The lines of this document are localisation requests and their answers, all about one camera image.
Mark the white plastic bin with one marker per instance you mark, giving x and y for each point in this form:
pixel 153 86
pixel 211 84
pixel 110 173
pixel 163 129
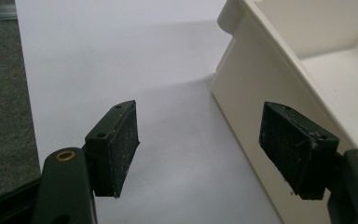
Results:
pixel 320 62

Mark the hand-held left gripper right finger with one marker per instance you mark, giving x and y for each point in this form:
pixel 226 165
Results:
pixel 298 149

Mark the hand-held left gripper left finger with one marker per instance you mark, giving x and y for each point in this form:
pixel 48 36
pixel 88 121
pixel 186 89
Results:
pixel 112 152

